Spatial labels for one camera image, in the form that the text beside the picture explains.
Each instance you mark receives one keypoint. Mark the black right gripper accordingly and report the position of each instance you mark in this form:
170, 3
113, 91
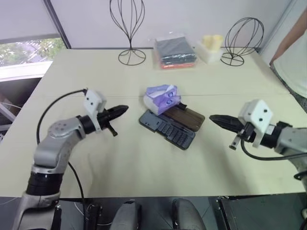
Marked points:
247, 133

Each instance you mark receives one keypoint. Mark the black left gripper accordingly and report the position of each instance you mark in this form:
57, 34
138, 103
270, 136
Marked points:
103, 118

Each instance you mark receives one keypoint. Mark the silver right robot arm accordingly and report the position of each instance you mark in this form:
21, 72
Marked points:
290, 139

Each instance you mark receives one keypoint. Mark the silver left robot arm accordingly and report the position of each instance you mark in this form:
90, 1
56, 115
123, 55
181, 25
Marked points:
60, 130

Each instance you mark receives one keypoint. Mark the screwdriver bit case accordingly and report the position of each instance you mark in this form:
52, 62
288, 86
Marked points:
172, 131

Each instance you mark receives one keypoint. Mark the purple white tissue pack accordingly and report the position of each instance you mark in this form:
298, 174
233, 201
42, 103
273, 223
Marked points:
159, 99

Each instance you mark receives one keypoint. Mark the white plastic box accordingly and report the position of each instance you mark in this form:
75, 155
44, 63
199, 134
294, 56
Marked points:
211, 55

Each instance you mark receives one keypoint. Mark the pale yellow cup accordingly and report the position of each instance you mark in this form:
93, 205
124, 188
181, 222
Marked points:
207, 42
217, 41

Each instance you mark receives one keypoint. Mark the clear bag of folded clothes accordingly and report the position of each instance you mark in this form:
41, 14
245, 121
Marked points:
176, 51

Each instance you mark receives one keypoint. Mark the person in white shirt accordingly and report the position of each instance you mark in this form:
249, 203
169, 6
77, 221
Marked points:
293, 60

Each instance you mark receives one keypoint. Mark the black equipment case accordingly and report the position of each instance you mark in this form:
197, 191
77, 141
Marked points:
261, 213

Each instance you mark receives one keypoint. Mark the dark rounded shape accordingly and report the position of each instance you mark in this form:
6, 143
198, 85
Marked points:
127, 215
188, 215

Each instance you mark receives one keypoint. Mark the white roller blind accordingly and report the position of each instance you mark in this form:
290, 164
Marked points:
24, 16

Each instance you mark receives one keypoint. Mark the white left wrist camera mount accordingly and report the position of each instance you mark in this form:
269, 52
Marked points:
92, 100

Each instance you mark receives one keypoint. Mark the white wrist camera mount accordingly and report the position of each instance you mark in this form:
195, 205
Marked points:
92, 100
257, 111

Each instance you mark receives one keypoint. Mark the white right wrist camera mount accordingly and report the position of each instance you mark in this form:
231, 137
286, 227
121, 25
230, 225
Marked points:
257, 111

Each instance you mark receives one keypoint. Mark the dark window frame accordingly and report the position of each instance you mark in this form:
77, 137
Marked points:
58, 24

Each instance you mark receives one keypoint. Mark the black bracket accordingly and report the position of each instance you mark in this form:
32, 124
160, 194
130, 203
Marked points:
94, 216

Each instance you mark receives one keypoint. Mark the grey metal frame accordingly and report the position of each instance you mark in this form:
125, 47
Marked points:
8, 111

